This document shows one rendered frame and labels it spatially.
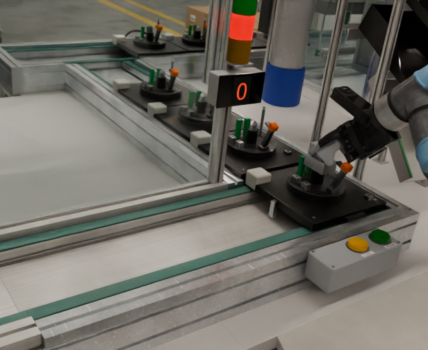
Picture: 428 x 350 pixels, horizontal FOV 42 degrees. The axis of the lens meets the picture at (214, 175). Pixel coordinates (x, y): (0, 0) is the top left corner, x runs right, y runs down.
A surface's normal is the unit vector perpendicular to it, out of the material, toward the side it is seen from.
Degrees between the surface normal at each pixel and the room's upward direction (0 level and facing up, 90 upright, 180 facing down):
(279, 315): 0
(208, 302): 90
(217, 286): 90
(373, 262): 90
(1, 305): 0
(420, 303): 0
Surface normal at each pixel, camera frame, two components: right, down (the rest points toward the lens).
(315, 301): 0.11, -0.89
